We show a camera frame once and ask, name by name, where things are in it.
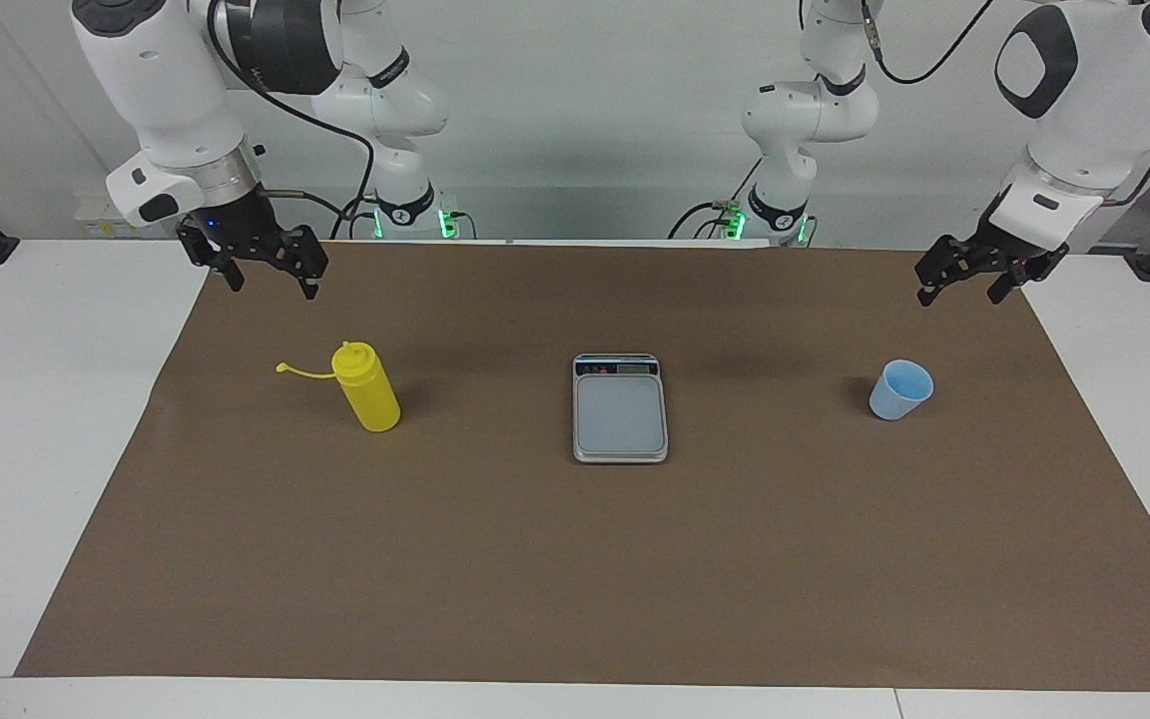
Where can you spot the silver digital kitchen scale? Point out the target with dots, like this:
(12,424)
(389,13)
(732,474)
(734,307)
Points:
(620,414)

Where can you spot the light blue plastic cup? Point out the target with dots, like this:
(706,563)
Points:
(899,394)

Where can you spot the white socket box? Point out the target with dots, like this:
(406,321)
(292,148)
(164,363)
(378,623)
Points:
(91,215)

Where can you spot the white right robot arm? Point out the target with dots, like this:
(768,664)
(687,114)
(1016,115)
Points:
(166,90)

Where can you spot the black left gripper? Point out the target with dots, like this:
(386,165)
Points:
(994,250)

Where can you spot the brown table mat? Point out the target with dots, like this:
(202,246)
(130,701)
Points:
(535,559)

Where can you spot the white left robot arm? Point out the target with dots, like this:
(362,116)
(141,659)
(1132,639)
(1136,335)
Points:
(1094,100)

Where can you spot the yellow squeeze bottle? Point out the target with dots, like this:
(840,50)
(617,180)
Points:
(370,394)

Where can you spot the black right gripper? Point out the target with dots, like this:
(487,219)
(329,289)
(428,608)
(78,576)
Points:
(251,225)

